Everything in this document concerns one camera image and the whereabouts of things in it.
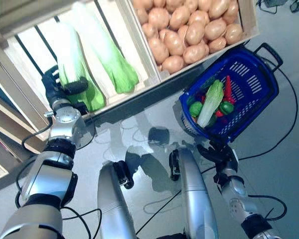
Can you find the silver robot leg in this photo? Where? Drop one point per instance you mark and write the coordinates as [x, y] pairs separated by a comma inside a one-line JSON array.
[[112, 199], [194, 189]]

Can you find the blue plastic shopping basket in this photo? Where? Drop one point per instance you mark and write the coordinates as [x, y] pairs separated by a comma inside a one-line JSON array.
[[251, 104]]

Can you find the wooden crate with white slats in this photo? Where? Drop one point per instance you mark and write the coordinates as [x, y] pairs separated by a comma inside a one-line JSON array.
[[119, 103]]

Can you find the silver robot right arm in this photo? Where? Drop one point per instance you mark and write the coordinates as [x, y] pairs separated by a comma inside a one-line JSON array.
[[239, 196]]

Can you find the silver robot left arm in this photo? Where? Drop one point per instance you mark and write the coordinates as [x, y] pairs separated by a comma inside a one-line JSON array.
[[64, 117]]

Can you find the green napa cabbage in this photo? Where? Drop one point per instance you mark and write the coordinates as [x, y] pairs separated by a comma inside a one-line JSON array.
[[109, 57], [67, 57], [210, 102]]

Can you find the small red pepper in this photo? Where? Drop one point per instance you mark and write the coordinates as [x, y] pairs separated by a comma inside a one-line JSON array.
[[219, 113]]

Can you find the tan plastic potato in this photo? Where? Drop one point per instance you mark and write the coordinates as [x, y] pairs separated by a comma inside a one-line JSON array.
[[159, 47], [217, 44], [172, 64], [174, 43], [218, 8], [233, 33], [194, 53]]

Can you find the silver robot left leg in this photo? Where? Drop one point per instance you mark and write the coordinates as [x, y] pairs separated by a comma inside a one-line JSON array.
[[112, 199]]

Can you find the wooden crate of potatoes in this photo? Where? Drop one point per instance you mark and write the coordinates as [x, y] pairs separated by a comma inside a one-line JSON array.
[[250, 23]]

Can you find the wooden display shelf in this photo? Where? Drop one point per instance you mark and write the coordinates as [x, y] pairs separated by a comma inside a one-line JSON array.
[[15, 112]]

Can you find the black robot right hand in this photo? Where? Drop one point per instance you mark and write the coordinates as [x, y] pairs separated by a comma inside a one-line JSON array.
[[219, 154]]

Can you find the light green bell pepper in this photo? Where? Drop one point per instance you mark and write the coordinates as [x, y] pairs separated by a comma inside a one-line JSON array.
[[195, 109]]

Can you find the black power adapter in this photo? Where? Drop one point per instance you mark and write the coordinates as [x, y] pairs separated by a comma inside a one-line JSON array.
[[297, 6]]

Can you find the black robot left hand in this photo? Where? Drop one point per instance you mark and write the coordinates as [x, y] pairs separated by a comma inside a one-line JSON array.
[[52, 89]]

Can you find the long red chili pepper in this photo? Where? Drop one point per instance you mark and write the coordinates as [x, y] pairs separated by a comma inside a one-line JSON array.
[[228, 87]]

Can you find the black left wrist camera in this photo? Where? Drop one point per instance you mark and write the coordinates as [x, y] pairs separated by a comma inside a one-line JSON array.
[[81, 108]]

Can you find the silver robot right leg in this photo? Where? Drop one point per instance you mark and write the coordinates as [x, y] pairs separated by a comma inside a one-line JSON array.
[[194, 189]]

